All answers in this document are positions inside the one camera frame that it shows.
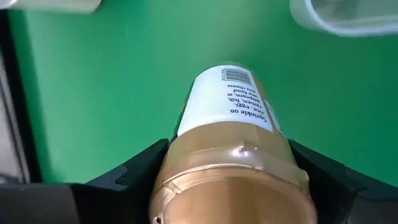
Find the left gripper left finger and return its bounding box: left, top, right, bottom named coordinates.
left=0, top=138, right=170, bottom=224

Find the white plastic bin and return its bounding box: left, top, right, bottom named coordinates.
left=0, top=0, right=103, bottom=14

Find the gold-lid spice jar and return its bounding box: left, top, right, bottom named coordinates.
left=148, top=61, right=318, bottom=224

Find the black table frame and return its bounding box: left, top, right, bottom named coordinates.
left=0, top=12, right=43, bottom=184

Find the clear plastic bin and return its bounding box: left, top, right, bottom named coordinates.
left=289, top=0, right=398, bottom=37

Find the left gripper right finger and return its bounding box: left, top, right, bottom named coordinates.
left=287, top=138, right=398, bottom=224

